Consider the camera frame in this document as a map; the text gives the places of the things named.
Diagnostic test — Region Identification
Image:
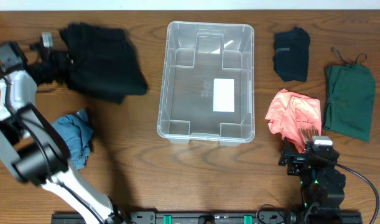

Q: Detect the large black garment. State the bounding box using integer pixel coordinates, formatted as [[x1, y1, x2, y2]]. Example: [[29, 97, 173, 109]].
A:
[[60, 23, 148, 104]]

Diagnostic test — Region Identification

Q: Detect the blue cloth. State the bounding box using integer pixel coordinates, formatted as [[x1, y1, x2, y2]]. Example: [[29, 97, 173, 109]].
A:
[[52, 109, 93, 170]]

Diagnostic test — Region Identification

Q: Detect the dark green camisole top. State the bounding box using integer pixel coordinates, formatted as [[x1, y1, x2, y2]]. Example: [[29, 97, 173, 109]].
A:
[[322, 47, 376, 142]]

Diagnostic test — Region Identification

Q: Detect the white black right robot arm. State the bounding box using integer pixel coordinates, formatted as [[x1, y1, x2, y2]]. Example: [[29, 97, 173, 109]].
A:
[[279, 136, 346, 223]]

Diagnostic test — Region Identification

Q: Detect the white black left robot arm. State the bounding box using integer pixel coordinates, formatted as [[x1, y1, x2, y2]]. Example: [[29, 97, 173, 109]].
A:
[[0, 42, 130, 223]]

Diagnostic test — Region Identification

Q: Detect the pink printed shirt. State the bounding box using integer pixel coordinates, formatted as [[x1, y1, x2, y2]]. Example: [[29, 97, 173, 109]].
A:
[[265, 88, 322, 153]]

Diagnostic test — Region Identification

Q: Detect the white label in bin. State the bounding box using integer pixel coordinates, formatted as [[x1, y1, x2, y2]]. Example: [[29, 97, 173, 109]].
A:
[[213, 78, 234, 113]]

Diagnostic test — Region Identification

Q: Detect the small black folded garment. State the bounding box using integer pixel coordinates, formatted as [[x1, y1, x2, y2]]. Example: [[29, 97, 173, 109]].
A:
[[273, 27, 310, 82]]

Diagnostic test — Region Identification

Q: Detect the clear plastic storage bin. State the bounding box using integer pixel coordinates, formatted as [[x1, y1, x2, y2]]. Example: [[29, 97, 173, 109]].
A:
[[157, 21, 256, 146]]

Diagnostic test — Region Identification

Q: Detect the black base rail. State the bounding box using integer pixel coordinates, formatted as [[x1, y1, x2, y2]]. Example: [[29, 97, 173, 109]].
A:
[[50, 210, 363, 224]]

